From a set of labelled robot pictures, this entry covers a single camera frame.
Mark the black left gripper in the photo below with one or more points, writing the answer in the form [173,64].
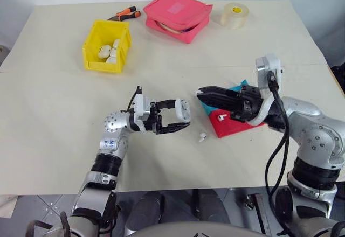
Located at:
[153,121]

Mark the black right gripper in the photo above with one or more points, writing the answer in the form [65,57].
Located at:
[249,102]

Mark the white earbud case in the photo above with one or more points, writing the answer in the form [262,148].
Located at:
[182,110]
[103,51]
[111,60]
[113,52]

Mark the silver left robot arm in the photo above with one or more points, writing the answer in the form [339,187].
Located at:
[111,142]

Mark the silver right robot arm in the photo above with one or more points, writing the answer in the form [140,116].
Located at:
[318,134]

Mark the white closed earbud case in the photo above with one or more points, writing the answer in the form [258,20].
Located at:
[103,51]
[113,52]
[111,60]

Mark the yellow plastic bin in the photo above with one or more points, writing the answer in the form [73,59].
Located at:
[90,56]

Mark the red cloth pad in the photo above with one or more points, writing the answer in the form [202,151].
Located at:
[229,128]

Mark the clear tape roll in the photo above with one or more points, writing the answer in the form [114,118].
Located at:
[235,16]

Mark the pink fabric pouch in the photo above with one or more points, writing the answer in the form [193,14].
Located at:
[176,8]

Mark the orange black pliers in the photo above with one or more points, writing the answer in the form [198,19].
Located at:
[126,12]

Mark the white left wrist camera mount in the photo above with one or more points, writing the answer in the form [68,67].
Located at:
[141,107]

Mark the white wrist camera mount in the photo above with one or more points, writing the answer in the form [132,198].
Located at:
[141,107]
[272,64]

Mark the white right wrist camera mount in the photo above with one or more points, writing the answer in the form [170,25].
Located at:
[272,64]

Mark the dark metal table frame bar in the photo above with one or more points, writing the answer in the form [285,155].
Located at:
[258,215]

